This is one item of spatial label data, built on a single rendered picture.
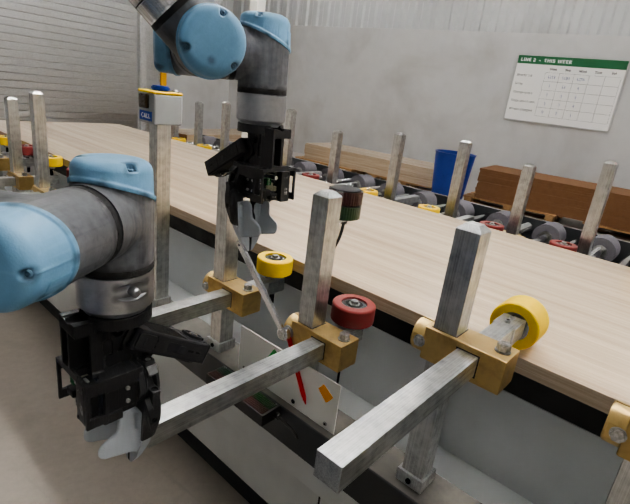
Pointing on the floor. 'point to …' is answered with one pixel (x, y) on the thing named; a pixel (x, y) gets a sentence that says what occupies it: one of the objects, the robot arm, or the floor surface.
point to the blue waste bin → (444, 163)
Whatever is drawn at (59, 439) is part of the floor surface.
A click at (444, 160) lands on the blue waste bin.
